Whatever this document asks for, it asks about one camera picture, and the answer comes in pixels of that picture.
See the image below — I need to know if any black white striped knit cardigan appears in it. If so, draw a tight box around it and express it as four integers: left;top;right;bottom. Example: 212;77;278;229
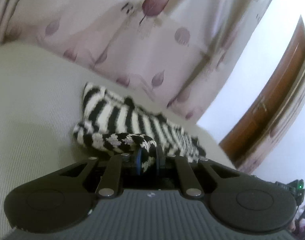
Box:
73;82;206;172

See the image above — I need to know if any purple cloth item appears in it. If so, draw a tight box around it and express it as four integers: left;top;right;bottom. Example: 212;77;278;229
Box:
292;204;305;239

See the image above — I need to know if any brown wooden door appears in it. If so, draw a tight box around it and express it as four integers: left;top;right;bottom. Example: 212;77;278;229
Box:
220;17;305;167

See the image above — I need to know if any pink leaf print curtain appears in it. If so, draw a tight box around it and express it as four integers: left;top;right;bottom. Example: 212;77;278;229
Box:
0;0;272;122

